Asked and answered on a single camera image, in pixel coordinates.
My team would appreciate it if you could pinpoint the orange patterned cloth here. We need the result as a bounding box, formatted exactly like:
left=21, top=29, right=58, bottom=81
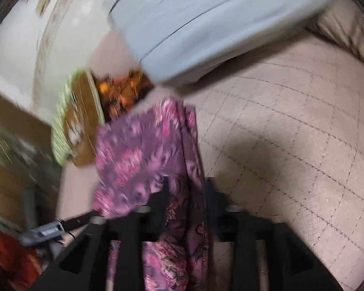
left=96, top=69, right=154, bottom=122

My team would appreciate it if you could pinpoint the striped beige mattress fabric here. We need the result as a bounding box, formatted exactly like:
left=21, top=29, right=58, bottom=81
left=306, top=2, right=364, bottom=71

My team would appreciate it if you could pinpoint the brown wooden furniture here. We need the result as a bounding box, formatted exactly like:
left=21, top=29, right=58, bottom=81
left=0, top=84, right=53, bottom=135

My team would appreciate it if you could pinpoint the quilted beige bedspread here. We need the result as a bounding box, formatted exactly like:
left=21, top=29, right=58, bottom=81
left=56, top=30, right=364, bottom=291

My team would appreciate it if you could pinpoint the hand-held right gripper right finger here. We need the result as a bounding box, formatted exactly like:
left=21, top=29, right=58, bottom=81
left=204, top=178, right=344, bottom=291

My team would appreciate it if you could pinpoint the purple floral garment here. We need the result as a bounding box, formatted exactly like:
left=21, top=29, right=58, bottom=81
left=92, top=98, right=210, bottom=291

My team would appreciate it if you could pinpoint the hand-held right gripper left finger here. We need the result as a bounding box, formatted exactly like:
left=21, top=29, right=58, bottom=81
left=33, top=176, right=171, bottom=291

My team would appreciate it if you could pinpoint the light blue pillow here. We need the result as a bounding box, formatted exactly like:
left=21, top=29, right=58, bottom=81
left=94, top=0, right=337, bottom=87

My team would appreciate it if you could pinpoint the brown printed blanket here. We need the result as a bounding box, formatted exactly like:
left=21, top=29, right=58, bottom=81
left=51, top=69, right=107, bottom=168

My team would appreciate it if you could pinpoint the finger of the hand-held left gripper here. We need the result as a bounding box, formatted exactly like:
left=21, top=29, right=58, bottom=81
left=61, top=209, right=101, bottom=229

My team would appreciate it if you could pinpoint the red cloth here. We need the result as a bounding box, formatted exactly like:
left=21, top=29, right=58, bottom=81
left=0, top=227, right=43, bottom=291

